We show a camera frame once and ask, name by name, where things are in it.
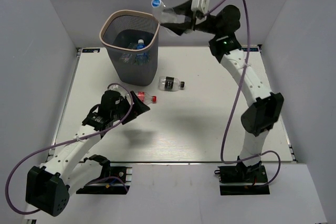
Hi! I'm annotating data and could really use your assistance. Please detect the clear bottle blue label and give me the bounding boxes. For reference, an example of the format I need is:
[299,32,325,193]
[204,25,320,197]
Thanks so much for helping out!
[128,39,150,66]

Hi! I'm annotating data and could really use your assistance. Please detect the grey mesh waste bin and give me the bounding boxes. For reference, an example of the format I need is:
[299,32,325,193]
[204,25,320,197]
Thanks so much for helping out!
[99,10,160,86]

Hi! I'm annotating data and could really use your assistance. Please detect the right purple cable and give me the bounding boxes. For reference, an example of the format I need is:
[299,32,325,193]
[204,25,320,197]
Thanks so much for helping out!
[204,0,281,185]

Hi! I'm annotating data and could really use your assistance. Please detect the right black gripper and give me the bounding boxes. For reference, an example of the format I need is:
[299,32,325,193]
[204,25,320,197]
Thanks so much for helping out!
[160,0,222,36]

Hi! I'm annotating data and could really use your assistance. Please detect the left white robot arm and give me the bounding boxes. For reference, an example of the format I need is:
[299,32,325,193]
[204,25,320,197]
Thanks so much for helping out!
[25,90,150,217]

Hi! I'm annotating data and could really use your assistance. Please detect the white bottle blue orange label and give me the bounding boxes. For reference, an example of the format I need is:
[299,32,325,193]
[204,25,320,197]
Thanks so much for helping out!
[119,53,134,65]

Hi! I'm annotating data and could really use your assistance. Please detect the clear bottle red label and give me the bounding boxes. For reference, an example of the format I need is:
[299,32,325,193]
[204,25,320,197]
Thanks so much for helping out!
[135,91,157,105]

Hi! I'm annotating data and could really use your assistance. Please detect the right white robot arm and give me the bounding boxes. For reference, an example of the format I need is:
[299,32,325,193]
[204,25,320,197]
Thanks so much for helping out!
[151,0,284,182]

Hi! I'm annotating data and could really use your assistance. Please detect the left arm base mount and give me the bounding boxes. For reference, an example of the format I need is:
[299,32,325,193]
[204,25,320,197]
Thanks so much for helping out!
[76,164,132,195]

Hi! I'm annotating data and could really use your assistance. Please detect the clear bottle white cap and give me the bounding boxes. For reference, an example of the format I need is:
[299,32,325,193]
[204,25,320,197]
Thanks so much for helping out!
[151,0,185,25]

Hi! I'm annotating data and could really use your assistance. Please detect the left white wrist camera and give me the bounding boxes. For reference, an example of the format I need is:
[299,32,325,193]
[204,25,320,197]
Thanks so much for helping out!
[107,84,130,99]

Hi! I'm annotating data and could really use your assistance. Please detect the clear bottle black label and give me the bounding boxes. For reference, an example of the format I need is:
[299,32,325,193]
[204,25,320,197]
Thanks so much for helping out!
[158,76,185,92]

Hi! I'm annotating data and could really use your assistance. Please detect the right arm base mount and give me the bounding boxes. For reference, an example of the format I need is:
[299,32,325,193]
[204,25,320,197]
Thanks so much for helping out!
[214,162,270,196]

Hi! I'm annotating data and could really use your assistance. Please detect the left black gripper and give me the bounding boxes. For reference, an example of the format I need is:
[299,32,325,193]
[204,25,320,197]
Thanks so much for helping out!
[111,91,150,125]

